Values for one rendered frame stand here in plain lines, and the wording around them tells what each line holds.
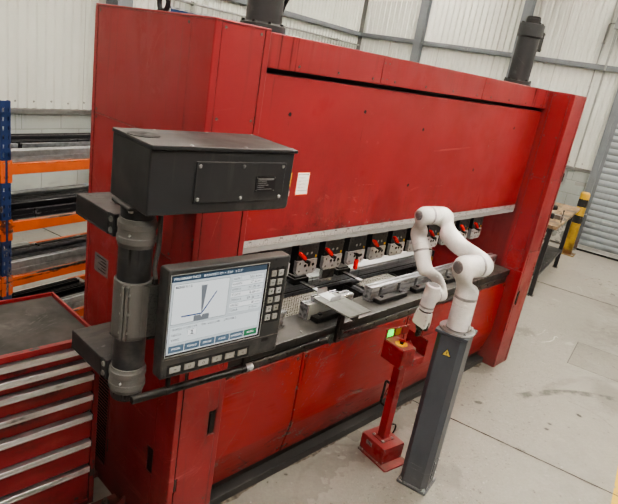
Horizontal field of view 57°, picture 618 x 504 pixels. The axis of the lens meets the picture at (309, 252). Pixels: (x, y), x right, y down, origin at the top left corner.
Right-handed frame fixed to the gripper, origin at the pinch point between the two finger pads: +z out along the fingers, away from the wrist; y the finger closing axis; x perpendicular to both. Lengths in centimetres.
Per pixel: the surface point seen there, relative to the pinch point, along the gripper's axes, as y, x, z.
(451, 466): 34, 29, 82
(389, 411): 4, -8, 52
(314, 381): -15, -57, 31
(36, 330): -42, -195, -10
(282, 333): -21, -82, -1
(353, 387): -20, -18, 49
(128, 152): 25, -188, -108
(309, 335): -16, -68, -1
